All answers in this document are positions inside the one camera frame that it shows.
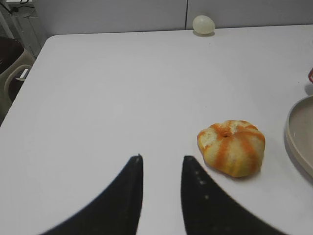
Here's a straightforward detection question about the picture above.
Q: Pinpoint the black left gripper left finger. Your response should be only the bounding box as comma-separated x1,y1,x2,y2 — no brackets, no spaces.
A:
44,155,144,235

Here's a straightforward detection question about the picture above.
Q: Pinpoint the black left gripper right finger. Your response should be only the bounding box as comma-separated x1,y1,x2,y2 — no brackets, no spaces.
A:
180,156,281,235

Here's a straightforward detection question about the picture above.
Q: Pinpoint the beige round plate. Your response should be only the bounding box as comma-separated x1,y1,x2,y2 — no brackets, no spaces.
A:
284,96,313,181

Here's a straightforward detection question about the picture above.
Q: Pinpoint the red cola can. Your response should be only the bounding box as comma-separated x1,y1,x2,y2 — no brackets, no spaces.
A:
308,68,313,83

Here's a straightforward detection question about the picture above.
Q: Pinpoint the orange striped bread roll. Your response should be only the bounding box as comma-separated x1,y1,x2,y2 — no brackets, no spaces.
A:
197,120,266,178

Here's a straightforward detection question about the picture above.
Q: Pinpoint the beige plastic chair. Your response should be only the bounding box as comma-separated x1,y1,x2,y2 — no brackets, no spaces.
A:
0,37,35,121

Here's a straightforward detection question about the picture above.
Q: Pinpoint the pale white egg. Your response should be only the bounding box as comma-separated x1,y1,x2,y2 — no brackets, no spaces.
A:
192,15,215,35

